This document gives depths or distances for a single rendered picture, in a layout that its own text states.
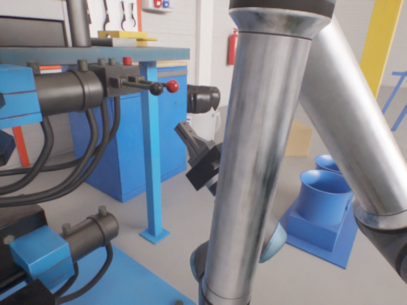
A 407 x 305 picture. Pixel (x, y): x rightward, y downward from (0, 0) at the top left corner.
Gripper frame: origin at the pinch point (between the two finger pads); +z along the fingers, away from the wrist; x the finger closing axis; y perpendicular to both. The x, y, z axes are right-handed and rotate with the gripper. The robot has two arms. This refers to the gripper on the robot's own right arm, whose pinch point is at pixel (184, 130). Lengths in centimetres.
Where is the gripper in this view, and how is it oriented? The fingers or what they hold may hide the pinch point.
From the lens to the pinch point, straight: 63.8
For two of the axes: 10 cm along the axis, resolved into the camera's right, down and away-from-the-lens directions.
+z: -6.0, -7.9, 1.7
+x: -5.4, 5.5, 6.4
